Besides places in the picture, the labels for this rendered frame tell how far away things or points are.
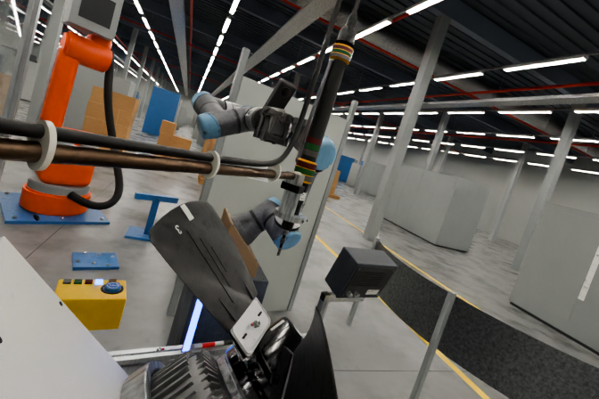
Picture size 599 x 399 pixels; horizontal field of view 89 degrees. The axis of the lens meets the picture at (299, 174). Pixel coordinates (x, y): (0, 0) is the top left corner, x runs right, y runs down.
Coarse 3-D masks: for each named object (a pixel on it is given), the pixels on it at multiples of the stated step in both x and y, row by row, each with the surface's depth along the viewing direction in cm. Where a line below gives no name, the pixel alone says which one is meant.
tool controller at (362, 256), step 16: (352, 256) 124; (368, 256) 130; (384, 256) 137; (336, 272) 130; (352, 272) 122; (368, 272) 126; (384, 272) 132; (336, 288) 128; (352, 288) 127; (368, 288) 132
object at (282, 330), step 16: (288, 320) 59; (272, 336) 57; (288, 336) 56; (256, 352) 56; (272, 352) 54; (240, 368) 52; (256, 368) 54; (272, 368) 53; (240, 384) 50; (256, 384) 52; (272, 384) 53
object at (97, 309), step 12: (60, 288) 77; (72, 288) 79; (84, 288) 80; (96, 288) 82; (72, 300) 75; (84, 300) 76; (96, 300) 78; (108, 300) 79; (120, 300) 80; (72, 312) 75; (84, 312) 77; (96, 312) 78; (108, 312) 80; (120, 312) 81; (84, 324) 77; (96, 324) 79; (108, 324) 80
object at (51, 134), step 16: (336, 0) 53; (336, 16) 53; (320, 64) 53; (304, 112) 54; (0, 128) 17; (16, 128) 18; (32, 128) 19; (48, 128) 19; (64, 128) 21; (48, 144) 19; (96, 144) 23; (112, 144) 24; (128, 144) 25; (144, 144) 26; (288, 144) 54; (48, 160) 19; (208, 160) 35; (224, 160) 37; (240, 160) 40; (256, 160) 44; (272, 160) 49; (208, 176) 35
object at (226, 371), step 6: (222, 354) 58; (222, 360) 55; (222, 366) 53; (228, 366) 55; (222, 372) 52; (228, 372) 52; (228, 378) 51; (234, 378) 53; (228, 384) 51; (234, 384) 51; (228, 390) 50; (234, 390) 50; (240, 390) 52; (234, 396) 50; (240, 396) 50
